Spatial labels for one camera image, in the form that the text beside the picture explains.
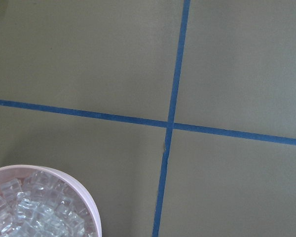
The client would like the pink bowl of ice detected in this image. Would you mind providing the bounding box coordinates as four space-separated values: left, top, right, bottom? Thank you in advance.
0 165 102 237

